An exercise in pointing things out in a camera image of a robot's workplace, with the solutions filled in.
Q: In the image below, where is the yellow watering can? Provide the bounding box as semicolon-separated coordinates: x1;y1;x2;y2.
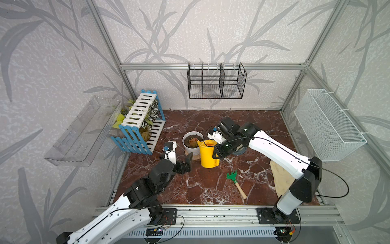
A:
198;140;220;168

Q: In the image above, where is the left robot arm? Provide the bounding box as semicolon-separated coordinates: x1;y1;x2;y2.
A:
56;151;193;244

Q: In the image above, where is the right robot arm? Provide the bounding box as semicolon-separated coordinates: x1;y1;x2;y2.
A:
207;117;323;224

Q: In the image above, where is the white pot red succulent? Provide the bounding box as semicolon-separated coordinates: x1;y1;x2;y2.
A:
182;131;203;157

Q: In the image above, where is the tan wooden saucer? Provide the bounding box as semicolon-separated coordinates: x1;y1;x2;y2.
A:
192;154;201;161

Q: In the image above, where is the blue saucer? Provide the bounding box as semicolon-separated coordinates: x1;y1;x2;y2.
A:
233;147;247;156

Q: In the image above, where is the blue white fence planter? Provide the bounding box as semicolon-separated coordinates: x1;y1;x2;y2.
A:
111;90;166;155

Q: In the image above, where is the beige gardening glove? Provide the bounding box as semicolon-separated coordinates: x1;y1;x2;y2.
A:
270;161;295;197

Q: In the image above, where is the white mesh basket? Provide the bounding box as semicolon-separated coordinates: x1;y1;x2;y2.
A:
294;88;367;162

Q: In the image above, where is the clear plastic shelf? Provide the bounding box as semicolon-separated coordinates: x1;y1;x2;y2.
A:
44;96;121;167

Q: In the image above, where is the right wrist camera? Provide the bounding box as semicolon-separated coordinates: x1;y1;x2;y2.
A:
207;128;226;144

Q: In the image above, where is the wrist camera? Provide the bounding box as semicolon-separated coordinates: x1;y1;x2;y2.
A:
207;128;226;144
162;141;177;165

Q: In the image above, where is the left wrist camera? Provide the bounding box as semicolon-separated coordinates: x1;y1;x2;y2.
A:
162;141;177;165

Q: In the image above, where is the green rake wooden handle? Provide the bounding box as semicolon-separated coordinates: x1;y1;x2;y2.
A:
226;170;247;200

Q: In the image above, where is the black wire basket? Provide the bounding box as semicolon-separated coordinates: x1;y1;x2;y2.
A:
187;63;247;99

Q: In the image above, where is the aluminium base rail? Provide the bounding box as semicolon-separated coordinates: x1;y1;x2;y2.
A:
88;204;345;229

